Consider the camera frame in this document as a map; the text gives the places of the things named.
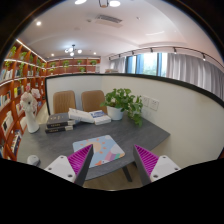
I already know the open white book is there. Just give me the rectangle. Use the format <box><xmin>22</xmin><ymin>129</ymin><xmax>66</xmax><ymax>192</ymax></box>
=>
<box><xmin>68</xmin><ymin>108</ymin><xmax>94</xmax><ymax>123</ymax></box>

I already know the green plant in white pot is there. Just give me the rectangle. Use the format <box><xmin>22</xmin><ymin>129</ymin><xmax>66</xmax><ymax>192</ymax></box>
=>
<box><xmin>100</xmin><ymin>88</ymin><xmax>143</xmax><ymax>127</ymax></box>

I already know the left brown chair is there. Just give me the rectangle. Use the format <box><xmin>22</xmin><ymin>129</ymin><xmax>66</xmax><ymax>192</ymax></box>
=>
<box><xmin>53</xmin><ymin>90</ymin><xmax>76</xmax><ymax>114</ymax></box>

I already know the ceiling chandelier lamp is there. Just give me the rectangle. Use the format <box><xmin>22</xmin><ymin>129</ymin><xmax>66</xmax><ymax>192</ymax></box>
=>
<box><xmin>64</xmin><ymin>45</ymin><xmax>82</xmax><ymax>57</ymax></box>

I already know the colourful mouse pad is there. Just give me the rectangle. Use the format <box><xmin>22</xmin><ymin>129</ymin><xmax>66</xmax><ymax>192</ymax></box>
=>
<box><xmin>73</xmin><ymin>135</ymin><xmax>125</xmax><ymax>168</ymax></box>

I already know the black table leg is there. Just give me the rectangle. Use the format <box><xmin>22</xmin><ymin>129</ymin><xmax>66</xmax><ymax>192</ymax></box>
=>
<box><xmin>122</xmin><ymin>166</ymin><xmax>132</xmax><ymax>182</ymax></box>

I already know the white wall socket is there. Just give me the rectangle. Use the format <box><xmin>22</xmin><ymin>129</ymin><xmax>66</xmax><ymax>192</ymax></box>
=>
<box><xmin>142</xmin><ymin>96</ymin><xmax>159</xmax><ymax>111</ymax></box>

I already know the dark book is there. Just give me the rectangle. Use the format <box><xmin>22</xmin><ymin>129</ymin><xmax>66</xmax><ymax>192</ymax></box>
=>
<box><xmin>45</xmin><ymin>125</ymin><xmax>73</xmax><ymax>134</ymax></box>
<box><xmin>46</xmin><ymin>113</ymin><xmax>75</xmax><ymax>128</ymax></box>

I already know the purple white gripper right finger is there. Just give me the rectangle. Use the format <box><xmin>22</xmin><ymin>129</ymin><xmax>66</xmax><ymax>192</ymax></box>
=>
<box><xmin>133</xmin><ymin>145</ymin><xmax>180</xmax><ymax>185</ymax></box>

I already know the upper dark book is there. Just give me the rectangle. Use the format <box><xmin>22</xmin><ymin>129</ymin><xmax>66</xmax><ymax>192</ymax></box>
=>
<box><xmin>46</xmin><ymin>113</ymin><xmax>75</xmax><ymax>128</ymax></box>

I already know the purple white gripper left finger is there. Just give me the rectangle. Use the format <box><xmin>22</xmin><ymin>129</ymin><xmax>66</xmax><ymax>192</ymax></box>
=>
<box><xmin>45</xmin><ymin>144</ymin><xmax>93</xmax><ymax>186</ymax></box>

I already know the right brown chair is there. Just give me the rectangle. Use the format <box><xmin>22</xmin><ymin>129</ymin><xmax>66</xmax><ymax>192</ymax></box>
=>
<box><xmin>81</xmin><ymin>90</ymin><xmax>107</xmax><ymax>113</ymax></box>

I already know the grey window curtain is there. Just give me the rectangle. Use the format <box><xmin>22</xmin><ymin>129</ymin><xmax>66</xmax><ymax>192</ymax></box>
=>
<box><xmin>166</xmin><ymin>53</ymin><xmax>224</xmax><ymax>101</ymax></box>

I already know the lower dark book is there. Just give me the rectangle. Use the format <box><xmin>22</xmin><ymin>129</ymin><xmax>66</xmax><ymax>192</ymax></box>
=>
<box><xmin>45</xmin><ymin>125</ymin><xmax>73</xmax><ymax>134</ymax></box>

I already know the brown chair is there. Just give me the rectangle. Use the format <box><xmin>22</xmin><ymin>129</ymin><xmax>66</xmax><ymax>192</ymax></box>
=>
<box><xmin>53</xmin><ymin>90</ymin><xmax>76</xmax><ymax>114</ymax></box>
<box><xmin>81</xmin><ymin>90</ymin><xmax>107</xmax><ymax>113</ymax></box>

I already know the white vase with flowers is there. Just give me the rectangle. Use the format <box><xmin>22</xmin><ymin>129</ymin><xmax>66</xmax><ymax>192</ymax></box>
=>
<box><xmin>20</xmin><ymin>92</ymin><xmax>39</xmax><ymax>133</ymax></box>

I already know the white blue book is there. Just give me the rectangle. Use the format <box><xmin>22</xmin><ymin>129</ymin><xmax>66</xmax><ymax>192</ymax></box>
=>
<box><xmin>90</xmin><ymin>110</ymin><xmax>111</xmax><ymax>125</ymax></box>

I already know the orange wooden bookshelf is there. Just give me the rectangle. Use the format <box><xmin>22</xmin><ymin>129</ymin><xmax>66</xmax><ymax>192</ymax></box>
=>
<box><xmin>0</xmin><ymin>39</ymin><xmax>101</xmax><ymax>161</ymax></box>

